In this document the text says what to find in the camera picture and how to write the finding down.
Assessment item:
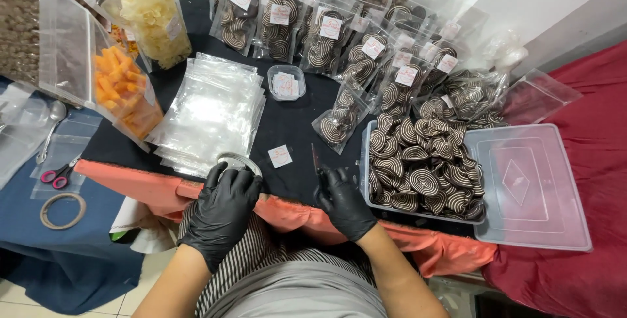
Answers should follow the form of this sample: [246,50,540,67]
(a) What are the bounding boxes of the person's right hand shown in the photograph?
[313,164,378,243]

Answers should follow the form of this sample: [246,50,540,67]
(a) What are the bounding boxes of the person's left hand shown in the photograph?
[177,161,263,273]

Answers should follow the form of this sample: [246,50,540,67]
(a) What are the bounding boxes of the clear adhesive tape roll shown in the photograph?
[216,151,263,180]

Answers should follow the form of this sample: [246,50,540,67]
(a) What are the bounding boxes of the clear plastic storage box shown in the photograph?
[359,119,487,226]

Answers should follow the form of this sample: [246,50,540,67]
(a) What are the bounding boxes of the orange cloth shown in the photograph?
[73,158,498,279]

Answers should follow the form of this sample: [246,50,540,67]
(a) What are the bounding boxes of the white round-print sticker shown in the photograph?
[267,144,294,169]

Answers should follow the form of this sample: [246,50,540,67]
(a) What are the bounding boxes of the unlabelled striped cookie pouch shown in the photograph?
[312,82,374,155]

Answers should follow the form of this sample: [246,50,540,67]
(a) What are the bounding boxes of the stack of empty clear bags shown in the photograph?
[145,52,266,180]

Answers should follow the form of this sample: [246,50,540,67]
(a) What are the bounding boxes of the black table cloth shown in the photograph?
[81,0,478,238]

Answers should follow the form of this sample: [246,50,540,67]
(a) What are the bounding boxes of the heap of loose striped cookies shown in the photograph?
[367,114,486,221]

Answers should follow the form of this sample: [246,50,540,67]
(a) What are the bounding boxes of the white paper bag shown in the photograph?
[109,196,183,255]

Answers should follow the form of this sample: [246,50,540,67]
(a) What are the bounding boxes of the small clear tub of stickers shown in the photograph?
[267,65,307,102]

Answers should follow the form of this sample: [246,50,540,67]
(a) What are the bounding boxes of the person's striped grey clothing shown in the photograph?
[176,201,389,318]

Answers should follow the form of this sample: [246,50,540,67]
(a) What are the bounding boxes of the group of striped cookie packets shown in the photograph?
[210,0,471,118]

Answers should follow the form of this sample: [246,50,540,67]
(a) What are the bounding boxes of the bag of orange snack sticks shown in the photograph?
[38,0,165,153]

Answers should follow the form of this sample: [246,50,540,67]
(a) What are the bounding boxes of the large open bag of cookies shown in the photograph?
[414,68,511,131]

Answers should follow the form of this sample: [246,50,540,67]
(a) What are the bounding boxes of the small clear zip bags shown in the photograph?
[29,111,105,201]

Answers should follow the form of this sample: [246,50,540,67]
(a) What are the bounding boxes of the blue cloth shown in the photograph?
[0,75,148,316]

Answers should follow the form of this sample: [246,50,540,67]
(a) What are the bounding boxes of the bag of pale yellow chips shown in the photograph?
[95,0,193,72]

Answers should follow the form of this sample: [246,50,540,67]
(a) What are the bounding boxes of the metal spoon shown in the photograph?
[35,100,68,165]

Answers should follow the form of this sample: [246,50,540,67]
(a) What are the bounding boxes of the brown tape roll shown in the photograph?
[40,193,87,231]

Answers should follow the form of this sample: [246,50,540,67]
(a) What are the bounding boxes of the clear plastic box lid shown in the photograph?
[462,123,594,253]

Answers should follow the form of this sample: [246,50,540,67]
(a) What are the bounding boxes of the crumpled white plastic bag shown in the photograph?
[481,30,530,72]

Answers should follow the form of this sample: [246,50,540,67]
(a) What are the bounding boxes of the empty clear pouch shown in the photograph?
[499,67,584,127]

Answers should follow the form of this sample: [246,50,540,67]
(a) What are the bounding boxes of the bag of brown snacks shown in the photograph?
[0,0,111,86]

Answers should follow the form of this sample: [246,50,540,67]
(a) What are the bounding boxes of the red cloth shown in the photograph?
[480,39,627,318]

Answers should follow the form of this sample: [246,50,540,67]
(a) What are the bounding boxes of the pink handled scissors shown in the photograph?
[40,153,82,190]

